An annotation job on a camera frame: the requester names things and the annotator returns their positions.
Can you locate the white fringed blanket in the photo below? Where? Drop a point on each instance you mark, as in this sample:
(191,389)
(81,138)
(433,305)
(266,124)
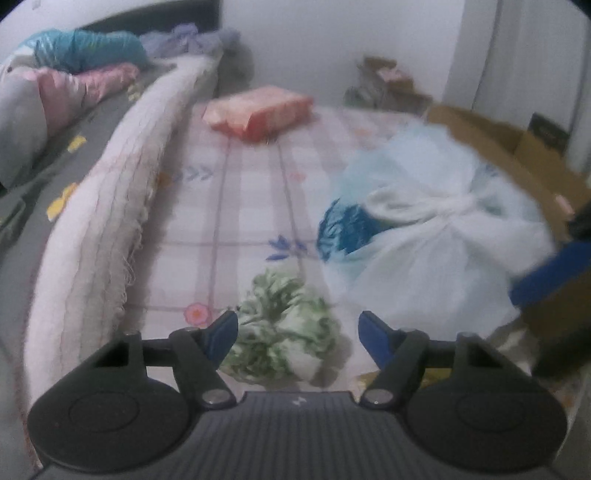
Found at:
(80,289)

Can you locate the pink grey floral quilt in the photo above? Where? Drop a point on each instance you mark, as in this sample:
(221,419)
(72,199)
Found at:
(36,104)

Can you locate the grey bed sheet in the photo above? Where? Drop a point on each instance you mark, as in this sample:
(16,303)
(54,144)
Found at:
(28,214)

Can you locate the green white patterned cloth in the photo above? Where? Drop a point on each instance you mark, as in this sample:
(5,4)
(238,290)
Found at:
(285,330)

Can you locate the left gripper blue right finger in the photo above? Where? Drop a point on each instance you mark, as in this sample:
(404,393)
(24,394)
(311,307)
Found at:
(376,337)

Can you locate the red pink tissue pack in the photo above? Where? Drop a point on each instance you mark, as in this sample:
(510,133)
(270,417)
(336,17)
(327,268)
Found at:
(255,115)

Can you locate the teal garment on bed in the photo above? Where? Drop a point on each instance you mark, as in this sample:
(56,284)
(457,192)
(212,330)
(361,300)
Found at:
(81,50)

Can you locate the checkered floral mat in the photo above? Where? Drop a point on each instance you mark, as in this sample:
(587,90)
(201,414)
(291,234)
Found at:
(225,211)

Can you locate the small cardboard box of clutter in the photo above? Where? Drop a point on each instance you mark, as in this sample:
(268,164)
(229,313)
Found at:
(383,85)

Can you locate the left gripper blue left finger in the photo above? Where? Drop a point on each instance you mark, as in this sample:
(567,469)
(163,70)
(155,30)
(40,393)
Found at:
(218,339)

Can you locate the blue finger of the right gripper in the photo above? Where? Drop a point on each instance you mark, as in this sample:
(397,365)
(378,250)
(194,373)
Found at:
(568,263)

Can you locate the purple garment on bed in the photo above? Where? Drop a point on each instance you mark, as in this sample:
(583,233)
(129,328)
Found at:
(188,39)

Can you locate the white blue plastic bag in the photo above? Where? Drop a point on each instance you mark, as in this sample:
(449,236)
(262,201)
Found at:
(427,234)

